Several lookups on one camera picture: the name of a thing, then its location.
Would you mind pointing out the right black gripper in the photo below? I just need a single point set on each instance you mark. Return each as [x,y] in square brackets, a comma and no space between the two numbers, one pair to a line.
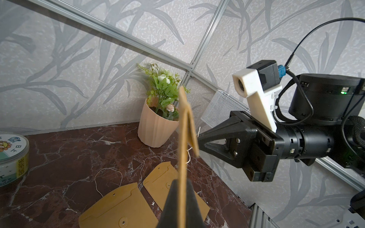
[326,107]

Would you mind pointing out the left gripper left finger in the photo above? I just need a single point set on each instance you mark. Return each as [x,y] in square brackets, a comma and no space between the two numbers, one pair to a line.
[169,217]

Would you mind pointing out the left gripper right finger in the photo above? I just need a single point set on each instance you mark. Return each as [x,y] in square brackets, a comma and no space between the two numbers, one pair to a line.
[193,214]

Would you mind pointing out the kraft file bag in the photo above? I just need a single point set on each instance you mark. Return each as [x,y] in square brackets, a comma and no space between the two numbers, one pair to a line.
[158,184]
[187,136]
[124,207]

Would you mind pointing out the peach flower pot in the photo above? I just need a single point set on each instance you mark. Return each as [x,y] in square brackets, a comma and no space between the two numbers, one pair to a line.
[153,129]

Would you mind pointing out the green artificial plant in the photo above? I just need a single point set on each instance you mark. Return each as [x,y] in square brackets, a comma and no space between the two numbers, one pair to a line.
[163,92]

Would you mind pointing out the small labelled tin can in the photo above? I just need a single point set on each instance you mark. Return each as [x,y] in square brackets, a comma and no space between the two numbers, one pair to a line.
[14,157]

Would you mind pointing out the white wire mesh basket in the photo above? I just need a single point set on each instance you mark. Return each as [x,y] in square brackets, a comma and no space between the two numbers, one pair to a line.
[220,107]

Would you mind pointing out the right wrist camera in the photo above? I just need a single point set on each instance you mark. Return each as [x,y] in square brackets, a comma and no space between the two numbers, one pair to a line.
[258,84]

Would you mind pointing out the aluminium frame back bar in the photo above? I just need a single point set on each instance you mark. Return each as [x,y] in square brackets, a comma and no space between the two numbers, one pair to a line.
[79,16]

